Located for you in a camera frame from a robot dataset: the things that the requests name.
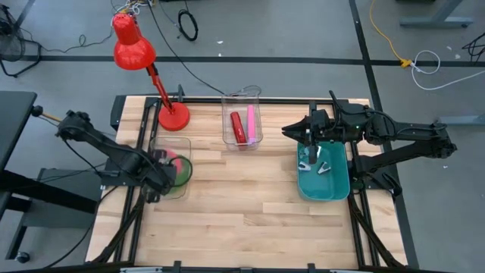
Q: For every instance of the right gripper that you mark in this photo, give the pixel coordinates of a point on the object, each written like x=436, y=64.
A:
x=313, y=153

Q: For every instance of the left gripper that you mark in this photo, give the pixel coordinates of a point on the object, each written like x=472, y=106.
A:
x=161, y=182

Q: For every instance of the green masking tape roll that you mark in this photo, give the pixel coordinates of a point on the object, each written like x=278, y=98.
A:
x=185, y=172

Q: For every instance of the pink tape roll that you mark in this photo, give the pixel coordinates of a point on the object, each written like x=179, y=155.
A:
x=175, y=157

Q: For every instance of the light blue staple remover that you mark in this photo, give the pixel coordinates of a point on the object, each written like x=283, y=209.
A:
x=304, y=166

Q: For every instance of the white staple remover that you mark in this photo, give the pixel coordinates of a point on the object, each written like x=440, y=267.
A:
x=323, y=168

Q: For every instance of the pink stapler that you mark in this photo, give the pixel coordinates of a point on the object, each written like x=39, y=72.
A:
x=251, y=124

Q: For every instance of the red stapler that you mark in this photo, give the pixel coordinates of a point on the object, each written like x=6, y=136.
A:
x=238, y=128

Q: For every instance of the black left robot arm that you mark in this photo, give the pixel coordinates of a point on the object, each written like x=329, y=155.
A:
x=110, y=149

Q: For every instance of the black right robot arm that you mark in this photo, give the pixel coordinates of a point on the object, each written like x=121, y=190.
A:
x=409, y=132

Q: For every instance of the clear plastic bin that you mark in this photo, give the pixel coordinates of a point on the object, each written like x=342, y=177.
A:
x=182, y=146
x=227, y=132

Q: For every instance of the teal plastic bin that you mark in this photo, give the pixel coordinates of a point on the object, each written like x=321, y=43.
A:
x=333, y=186

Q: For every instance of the red desk lamp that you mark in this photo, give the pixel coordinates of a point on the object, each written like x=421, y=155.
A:
x=132, y=49

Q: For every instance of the black caster wheel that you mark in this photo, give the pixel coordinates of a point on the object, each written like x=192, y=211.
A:
x=22, y=257

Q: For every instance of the grey table foot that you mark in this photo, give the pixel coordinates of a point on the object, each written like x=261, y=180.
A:
x=460, y=120

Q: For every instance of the black desk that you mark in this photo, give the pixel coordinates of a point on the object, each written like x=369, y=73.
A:
x=15, y=121

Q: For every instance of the grey table leg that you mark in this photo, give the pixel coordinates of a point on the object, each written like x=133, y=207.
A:
x=439, y=21

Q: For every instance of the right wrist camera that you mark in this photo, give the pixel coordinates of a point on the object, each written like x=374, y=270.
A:
x=321, y=118

